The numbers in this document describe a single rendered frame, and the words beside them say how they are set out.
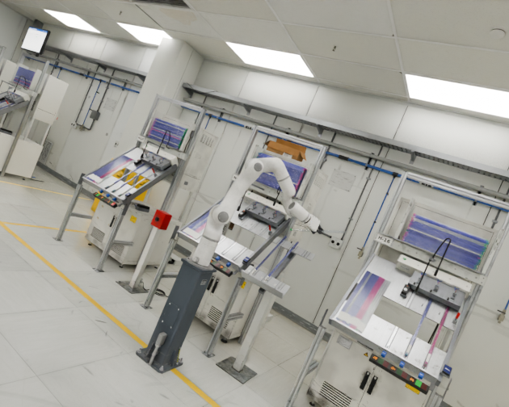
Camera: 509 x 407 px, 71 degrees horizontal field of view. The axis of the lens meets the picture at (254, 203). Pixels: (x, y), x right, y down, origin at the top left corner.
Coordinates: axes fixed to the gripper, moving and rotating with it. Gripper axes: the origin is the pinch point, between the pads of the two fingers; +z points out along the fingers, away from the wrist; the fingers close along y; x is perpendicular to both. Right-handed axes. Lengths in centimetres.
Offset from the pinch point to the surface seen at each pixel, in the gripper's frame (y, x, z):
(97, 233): -51, 237, -96
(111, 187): -13, 185, -119
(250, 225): -1, 70, -17
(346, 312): -46, -20, 31
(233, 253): -34, 58, -25
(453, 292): -6, -63, 71
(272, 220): 9, 55, -8
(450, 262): 17, -56, 72
